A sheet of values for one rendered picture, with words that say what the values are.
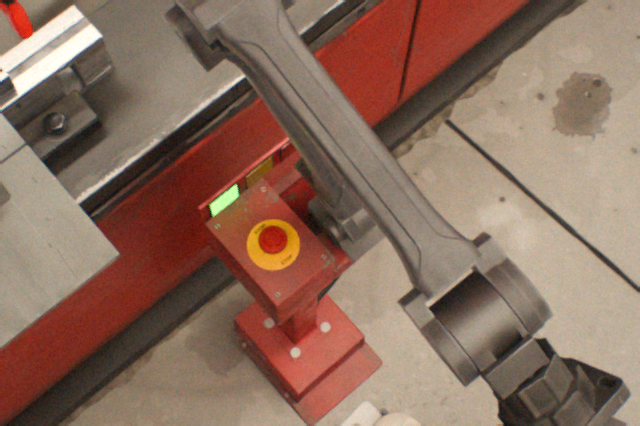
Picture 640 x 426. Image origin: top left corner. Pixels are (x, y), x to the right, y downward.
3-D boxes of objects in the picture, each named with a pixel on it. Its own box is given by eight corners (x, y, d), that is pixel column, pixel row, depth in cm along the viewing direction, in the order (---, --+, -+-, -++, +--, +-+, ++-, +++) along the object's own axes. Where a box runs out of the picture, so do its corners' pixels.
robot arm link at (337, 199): (179, 33, 98) (272, -41, 99) (153, 3, 102) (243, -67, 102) (347, 261, 132) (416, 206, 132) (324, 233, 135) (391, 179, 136)
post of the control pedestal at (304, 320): (296, 345, 210) (293, 268, 159) (278, 324, 212) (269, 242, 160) (317, 327, 211) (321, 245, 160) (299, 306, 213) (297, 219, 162)
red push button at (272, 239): (271, 265, 147) (271, 258, 144) (252, 244, 148) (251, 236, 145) (294, 247, 148) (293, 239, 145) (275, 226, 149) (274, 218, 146)
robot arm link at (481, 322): (511, 411, 96) (558, 373, 96) (452, 332, 92) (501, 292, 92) (470, 367, 105) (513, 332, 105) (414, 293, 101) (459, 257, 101)
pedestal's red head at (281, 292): (278, 327, 156) (275, 296, 139) (208, 246, 160) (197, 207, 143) (381, 240, 161) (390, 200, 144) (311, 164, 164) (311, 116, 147)
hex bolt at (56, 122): (54, 138, 139) (51, 133, 137) (41, 123, 139) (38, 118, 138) (71, 125, 139) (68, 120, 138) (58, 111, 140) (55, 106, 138)
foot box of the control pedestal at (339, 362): (310, 428, 217) (310, 420, 206) (230, 335, 223) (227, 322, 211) (384, 363, 221) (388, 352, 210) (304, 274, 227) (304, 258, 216)
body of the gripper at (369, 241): (342, 176, 149) (350, 167, 142) (388, 234, 149) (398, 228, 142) (305, 205, 148) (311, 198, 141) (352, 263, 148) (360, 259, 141)
